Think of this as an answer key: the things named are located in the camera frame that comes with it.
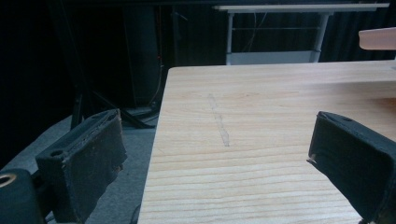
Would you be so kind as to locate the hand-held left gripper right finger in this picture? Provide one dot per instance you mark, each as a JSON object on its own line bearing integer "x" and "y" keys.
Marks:
{"x": 355, "y": 158}

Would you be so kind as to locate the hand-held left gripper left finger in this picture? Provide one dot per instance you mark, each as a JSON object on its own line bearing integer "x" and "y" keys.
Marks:
{"x": 84, "y": 169}

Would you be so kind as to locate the black tripod stand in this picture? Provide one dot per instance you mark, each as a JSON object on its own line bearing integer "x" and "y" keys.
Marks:
{"x": 102, "y": 102}

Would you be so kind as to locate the pale pink flat object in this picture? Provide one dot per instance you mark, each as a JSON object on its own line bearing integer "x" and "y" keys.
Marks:
{"x": 378, "y": 39}

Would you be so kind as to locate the white metal frame table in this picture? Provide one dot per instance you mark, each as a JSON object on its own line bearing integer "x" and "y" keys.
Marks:
{"x": 280, "y": 34}

